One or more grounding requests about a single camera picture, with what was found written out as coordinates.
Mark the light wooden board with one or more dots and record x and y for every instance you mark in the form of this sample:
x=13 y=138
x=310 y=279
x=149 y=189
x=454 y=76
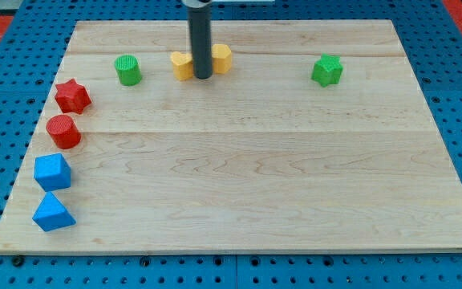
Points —
x=260 y=160

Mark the yellow heart block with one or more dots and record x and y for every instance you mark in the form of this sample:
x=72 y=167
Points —
x=182 y=65

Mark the blue cube block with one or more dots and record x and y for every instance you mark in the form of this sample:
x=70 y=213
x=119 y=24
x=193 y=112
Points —
x=52 y=172

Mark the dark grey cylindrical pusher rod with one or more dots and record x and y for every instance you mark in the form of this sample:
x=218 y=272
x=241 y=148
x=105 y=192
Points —
x=199 y=28

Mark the yellow hexagon block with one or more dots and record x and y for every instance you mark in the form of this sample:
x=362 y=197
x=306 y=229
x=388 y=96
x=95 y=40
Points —
x=222 y=58

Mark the green star block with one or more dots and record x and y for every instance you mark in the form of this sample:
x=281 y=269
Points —
x=327 y=70

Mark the red cylinder block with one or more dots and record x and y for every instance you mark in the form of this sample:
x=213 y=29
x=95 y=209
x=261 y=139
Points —
x=63 y=131

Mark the red star block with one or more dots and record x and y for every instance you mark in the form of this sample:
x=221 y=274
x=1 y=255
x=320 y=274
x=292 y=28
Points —
x=72 y=97

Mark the blue triangular prism block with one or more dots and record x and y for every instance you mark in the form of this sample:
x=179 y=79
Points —
x=51 y=214

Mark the green cylinder block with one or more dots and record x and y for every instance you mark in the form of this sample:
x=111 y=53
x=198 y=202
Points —
x=128 y=70

